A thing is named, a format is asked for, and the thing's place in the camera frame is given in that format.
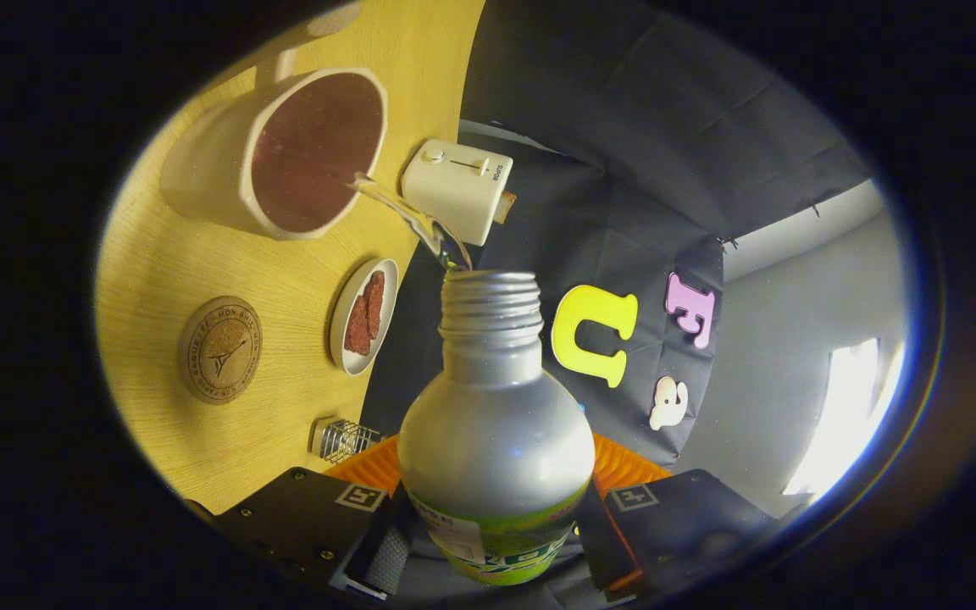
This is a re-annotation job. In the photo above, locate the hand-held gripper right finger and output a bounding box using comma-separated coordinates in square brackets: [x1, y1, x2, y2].
[577, 432, 794, 602]

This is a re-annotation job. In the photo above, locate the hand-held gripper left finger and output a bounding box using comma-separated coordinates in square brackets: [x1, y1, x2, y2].
[187, 434, 413, 601]

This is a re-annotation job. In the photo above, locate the round cork coaster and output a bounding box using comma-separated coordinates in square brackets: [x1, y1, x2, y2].
[178, 296, 263, 405]

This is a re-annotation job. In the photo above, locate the silver juice bottle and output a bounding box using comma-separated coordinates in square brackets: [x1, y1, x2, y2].
[397, 271, 596, 585]

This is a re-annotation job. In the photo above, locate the clear juice stream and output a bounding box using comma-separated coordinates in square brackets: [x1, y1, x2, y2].
[355, 174, 472, 272]

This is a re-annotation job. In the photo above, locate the cream cup with wooden handle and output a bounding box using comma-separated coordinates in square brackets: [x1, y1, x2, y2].
[159, 3, 389, 241]

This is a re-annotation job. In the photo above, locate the white oval plate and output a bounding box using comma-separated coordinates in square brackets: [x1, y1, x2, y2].
[330, 258, 400, 376]

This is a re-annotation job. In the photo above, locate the brown meat slice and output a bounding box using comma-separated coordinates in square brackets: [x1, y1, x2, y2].
[344, 292, 373, 357]
[364, 271, 385, 340]

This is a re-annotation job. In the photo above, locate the wooden table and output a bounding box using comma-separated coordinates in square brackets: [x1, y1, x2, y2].
[94, 0, 487, 516]

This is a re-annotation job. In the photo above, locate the black backdrop cloth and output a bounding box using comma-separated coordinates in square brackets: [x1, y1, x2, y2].
[361, 0, 874, 467]

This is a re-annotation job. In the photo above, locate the white toaster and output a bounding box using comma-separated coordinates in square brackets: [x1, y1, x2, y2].
[401, 139, 516, 247]

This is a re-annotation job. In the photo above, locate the metal wire basket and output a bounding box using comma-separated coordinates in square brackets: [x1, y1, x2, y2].
[310, 417, 383, 464]

